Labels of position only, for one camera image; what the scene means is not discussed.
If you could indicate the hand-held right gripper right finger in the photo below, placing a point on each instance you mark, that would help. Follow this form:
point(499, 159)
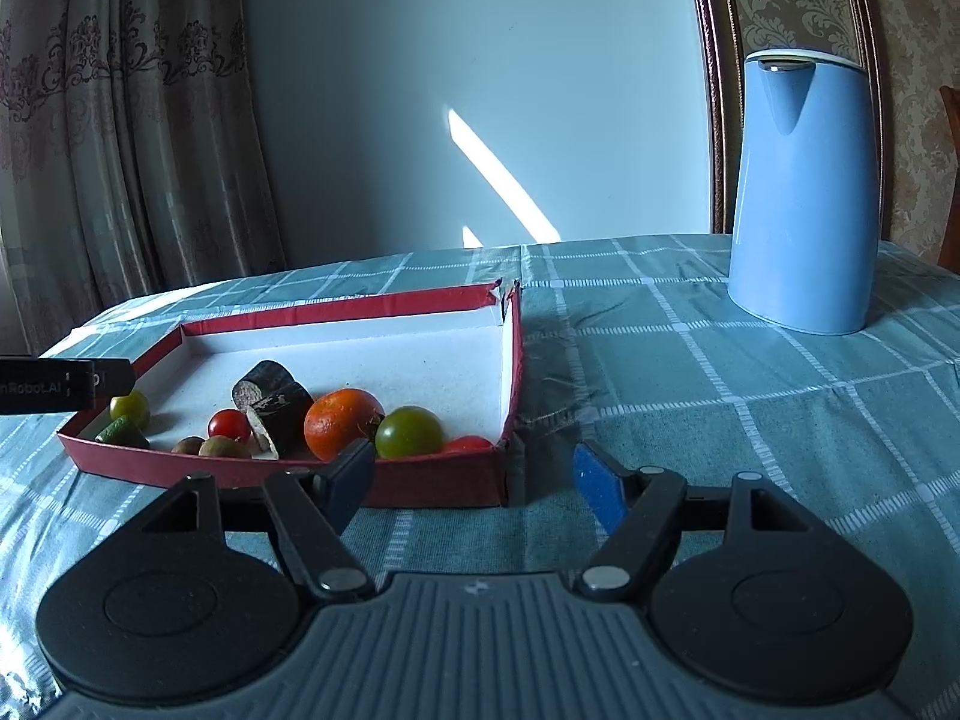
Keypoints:
point(600, 484)

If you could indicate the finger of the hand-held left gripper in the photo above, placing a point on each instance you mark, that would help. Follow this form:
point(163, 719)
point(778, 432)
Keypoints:
point(114, 379)

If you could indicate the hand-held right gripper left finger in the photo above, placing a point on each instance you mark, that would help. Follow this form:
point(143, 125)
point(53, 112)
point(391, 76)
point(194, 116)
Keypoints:
point(346, 481)

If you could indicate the small green oblong fruit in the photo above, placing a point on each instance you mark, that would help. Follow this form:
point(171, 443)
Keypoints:
point(121, 435)

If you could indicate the red cardboard box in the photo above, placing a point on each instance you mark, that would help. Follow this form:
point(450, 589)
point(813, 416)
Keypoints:
point(442, 481)

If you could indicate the small brown fruit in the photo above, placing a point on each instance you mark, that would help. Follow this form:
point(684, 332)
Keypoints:
point(187, 446)
point(223, 448)

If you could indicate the red cherry tomato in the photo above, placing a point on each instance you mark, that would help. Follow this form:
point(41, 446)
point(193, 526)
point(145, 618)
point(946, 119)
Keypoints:
point(229, 425)

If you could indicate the small green tomato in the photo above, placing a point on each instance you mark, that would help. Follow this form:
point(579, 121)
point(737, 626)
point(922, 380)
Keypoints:
point(130, 406)

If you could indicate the orange tangerine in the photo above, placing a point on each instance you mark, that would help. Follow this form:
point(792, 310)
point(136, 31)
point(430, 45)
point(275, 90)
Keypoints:
point(337, 420)

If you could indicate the large green tomato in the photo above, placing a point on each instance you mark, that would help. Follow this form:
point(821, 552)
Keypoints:
point(409, 431)

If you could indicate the teal checked tablecloth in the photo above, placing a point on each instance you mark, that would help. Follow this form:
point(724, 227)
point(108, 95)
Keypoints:
point(750, 427)

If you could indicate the patterned beige curtain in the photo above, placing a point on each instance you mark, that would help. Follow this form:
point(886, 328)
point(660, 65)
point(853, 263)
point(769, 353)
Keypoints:
point(127, 127)

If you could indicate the blue electric kettle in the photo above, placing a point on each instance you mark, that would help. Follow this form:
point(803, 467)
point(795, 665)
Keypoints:
point(806, 202)

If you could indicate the brown wooden furniture edge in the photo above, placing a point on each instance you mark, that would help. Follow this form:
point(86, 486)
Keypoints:
point(951, 180)

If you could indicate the dark wooden frame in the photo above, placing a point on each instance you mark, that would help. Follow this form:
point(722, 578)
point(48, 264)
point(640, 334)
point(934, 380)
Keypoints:
point(877, 30)

